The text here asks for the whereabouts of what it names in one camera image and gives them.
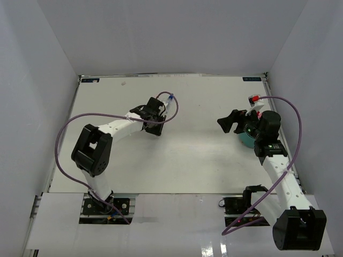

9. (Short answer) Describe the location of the clear blue spray bottle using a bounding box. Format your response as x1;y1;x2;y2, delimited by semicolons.
163;94;174;115

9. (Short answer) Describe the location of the teal round organizer container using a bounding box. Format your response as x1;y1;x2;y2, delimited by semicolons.
238;133;255;149

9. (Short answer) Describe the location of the black xdof label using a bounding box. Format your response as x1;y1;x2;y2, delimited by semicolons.
242;77;262;82
81;78;100;83

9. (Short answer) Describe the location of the black XDOF label right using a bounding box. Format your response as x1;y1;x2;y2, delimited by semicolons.
242;77;262;82

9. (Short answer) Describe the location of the black XDOF label left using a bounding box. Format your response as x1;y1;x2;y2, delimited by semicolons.
81;78;100;83

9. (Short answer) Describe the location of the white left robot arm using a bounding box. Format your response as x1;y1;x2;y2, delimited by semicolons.
71;92;237;214

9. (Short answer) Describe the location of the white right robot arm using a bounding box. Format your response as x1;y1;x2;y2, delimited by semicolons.
218;109;327;251

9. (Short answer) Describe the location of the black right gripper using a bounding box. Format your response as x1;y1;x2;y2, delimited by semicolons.
217;107;263;141

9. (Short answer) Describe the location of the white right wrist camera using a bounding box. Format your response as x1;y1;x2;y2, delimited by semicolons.
245;95;265;116

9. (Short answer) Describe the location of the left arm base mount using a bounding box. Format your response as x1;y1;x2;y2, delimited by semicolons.
79;193;136;225

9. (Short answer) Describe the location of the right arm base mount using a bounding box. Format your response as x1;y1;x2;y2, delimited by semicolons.
218;185;269;227

